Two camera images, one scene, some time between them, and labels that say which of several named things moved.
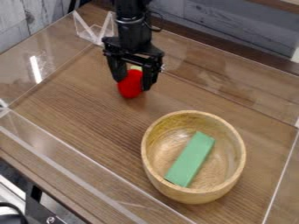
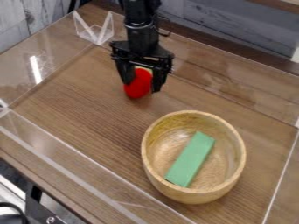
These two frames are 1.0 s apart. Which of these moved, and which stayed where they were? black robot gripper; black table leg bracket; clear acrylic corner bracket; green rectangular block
Moved: black robot gripper
Stayed: black table leg bracket; clear acrylic corner bracket; green rectangular block
